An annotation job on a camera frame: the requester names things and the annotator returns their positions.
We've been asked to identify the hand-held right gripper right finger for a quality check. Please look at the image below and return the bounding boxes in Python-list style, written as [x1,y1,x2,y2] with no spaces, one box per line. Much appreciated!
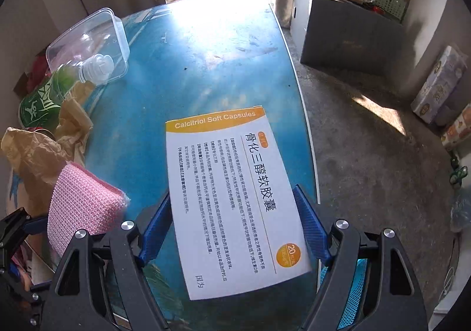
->
[292,185,429,331]

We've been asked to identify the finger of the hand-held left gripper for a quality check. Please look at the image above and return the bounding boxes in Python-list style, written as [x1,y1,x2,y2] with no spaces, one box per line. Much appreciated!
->
[0,207,49,240]

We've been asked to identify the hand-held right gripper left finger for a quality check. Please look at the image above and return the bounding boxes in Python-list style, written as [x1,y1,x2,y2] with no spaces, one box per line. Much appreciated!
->
[40,191,173,331]

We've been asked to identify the white orange medicine box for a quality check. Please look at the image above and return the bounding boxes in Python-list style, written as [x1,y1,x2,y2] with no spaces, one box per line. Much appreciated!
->
[164,106,313,301]

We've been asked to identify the blue plastic basket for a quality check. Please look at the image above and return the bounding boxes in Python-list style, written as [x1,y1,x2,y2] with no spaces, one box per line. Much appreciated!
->
[318,256,370,330]

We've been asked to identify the green plastic bottle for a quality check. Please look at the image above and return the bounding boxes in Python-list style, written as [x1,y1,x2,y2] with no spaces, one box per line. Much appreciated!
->
[18,53,115,131]

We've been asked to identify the clear plastic container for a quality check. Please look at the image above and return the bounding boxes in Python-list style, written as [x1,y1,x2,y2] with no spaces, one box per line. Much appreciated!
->
[46,7,130,87]

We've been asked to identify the crumpled brown paper bag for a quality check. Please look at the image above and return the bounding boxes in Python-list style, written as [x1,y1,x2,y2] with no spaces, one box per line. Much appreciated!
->
[1,81,94,280]

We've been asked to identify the pink sponge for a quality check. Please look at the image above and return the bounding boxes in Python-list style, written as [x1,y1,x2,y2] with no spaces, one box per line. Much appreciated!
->
[47,163,131,258]

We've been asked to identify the cardboard box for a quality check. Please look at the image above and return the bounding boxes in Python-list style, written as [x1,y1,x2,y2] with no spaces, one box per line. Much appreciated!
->
[14,71,43,97]

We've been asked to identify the pink plush item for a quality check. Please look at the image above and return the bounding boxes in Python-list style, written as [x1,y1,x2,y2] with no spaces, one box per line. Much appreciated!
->
[31,56,51,77]

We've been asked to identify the patterned roll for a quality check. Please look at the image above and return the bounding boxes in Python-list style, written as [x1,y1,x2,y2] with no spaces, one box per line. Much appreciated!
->
[440,103,471,149]

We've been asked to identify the toilet paper pack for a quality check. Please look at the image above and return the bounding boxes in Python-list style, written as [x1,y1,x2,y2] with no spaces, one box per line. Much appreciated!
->
[410,44,467,123]

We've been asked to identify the grey cabinet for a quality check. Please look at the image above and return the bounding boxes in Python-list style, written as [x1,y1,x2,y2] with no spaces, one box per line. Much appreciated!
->
[291,0,405,76]

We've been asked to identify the green storage basket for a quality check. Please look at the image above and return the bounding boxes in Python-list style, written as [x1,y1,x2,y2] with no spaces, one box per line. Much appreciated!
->
[372,0,408,20]

